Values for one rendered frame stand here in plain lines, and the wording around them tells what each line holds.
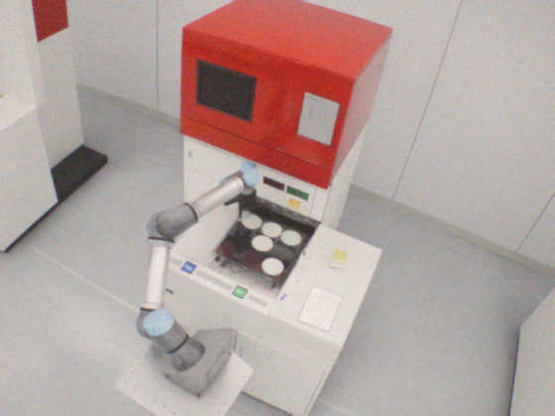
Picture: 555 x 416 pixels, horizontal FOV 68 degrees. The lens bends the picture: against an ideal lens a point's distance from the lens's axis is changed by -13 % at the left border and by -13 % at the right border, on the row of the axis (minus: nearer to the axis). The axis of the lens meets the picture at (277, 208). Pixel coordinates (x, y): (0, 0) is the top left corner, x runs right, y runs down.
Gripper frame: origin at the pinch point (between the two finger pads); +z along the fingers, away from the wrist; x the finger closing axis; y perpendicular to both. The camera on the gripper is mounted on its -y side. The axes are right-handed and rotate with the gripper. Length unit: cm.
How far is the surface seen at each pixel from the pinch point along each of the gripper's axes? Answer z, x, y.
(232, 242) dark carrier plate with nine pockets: 1.3, -14.9, -3.0
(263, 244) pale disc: 1.3, -15.2, 12.2
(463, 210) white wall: 63, 85, 188
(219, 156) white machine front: -21.9, 22.1, -11.9
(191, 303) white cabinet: 15, -43, -21
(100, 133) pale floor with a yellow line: 92, 195, -131
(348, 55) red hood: -90, 12, 39
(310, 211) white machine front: -10.4, -2.2, 35.2
